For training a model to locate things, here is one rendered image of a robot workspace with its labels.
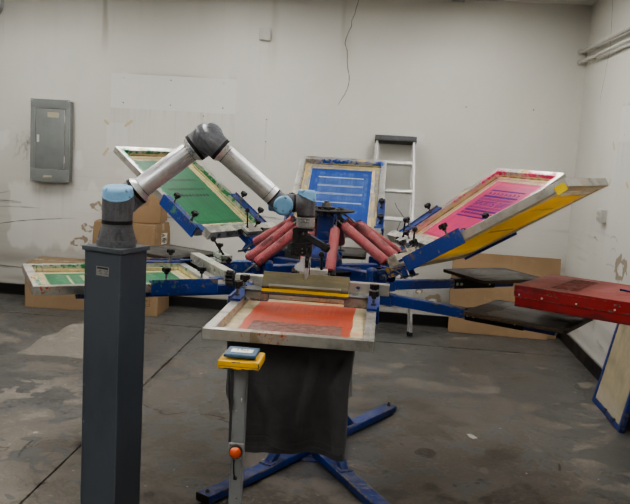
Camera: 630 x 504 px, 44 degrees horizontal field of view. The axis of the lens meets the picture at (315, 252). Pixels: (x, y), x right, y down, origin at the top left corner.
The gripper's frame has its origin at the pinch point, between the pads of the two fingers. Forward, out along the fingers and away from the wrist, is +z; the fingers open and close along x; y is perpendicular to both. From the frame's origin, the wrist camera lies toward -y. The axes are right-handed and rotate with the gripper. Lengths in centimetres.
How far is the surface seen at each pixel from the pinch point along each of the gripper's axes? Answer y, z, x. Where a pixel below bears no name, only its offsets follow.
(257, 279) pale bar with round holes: 24.2, 6.5, -20.7
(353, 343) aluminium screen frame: -22, 12, 61
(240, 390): 12, 25, 80
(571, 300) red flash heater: -106, 2, 4
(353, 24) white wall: 9, -166, -411
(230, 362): 15, 15, 85
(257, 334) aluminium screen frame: 10, 11, 61
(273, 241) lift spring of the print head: 25, -4, -73
